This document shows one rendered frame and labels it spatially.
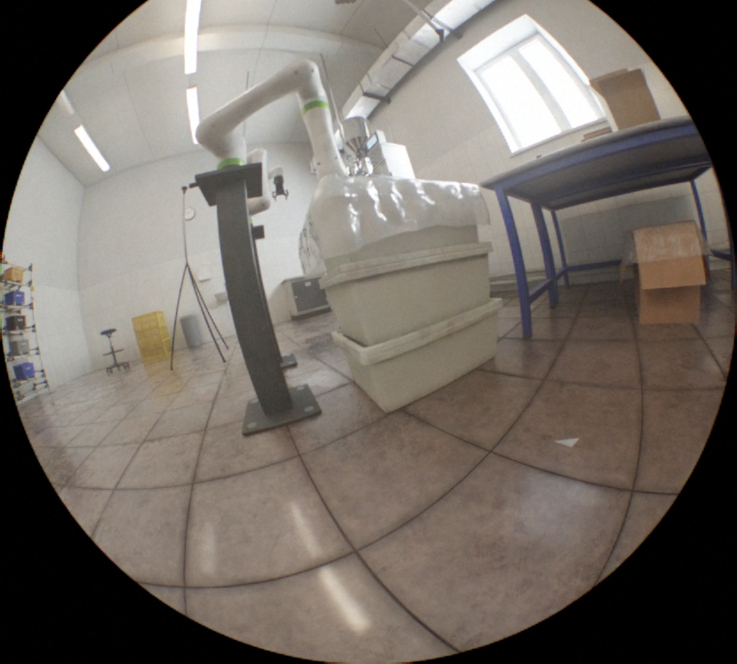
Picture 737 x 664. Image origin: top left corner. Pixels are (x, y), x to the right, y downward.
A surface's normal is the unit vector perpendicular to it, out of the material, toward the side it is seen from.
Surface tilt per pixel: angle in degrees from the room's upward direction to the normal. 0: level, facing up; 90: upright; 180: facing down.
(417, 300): 96
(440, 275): 96
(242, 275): 90
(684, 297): 90
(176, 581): 0
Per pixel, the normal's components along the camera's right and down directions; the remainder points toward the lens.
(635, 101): -0.57, 0.73
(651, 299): -0.87, 0.22
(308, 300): 0.49, -0.07
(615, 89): -0.39, 0.88
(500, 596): -0.22, -0.98
